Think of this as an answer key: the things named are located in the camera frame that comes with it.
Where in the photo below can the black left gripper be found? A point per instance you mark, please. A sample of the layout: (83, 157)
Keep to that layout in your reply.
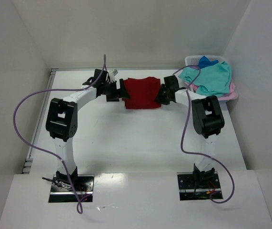
(116, 90)

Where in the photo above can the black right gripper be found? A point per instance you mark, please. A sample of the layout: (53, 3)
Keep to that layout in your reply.
(166, 89)

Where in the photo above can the red t shirt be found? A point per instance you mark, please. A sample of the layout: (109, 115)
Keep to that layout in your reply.
(142, 92)

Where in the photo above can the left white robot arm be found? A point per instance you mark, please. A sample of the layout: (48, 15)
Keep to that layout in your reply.
(62, 118)

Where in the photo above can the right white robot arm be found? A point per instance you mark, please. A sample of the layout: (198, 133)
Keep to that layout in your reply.
(207, 119)

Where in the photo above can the lilac t shirt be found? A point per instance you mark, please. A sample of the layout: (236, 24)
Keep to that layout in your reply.
(195, 67)

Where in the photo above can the white plastic laundry basket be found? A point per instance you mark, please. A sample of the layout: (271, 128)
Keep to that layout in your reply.
(194, 59)

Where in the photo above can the blue t shirt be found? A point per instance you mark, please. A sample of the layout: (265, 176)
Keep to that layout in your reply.
(205, 62)

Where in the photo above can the teal t shirt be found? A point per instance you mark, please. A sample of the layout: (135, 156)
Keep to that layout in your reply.
(213, 80)

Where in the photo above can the pink t shirt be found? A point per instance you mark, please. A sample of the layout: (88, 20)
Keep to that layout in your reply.
(226, 97)

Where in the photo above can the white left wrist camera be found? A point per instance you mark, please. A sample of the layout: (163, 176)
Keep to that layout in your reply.
(112, 74)

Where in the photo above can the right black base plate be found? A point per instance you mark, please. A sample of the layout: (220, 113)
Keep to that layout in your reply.
(190, 189)

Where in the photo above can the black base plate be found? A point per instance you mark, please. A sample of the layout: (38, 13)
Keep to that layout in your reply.
(61, 191)
(190, 189)

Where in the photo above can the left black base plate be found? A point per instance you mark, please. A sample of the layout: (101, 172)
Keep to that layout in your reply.
(61, 191)

